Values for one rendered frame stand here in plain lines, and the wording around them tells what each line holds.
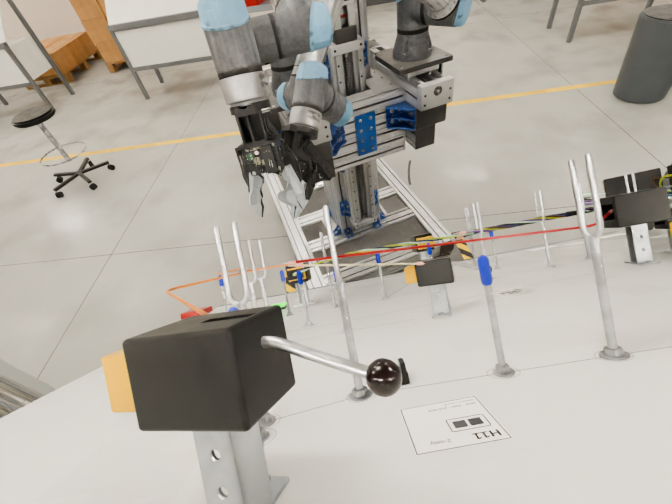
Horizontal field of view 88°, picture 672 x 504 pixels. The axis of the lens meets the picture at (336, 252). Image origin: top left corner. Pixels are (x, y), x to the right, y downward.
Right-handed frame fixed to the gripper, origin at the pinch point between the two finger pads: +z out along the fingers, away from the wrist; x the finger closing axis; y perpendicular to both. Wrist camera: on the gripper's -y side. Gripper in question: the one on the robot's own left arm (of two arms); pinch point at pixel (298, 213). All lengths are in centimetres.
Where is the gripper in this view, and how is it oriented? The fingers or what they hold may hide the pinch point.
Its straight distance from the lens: 87.7
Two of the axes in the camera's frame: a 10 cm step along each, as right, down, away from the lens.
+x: 6.5, 1.4, -7.5
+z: -1.6, 9.9, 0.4
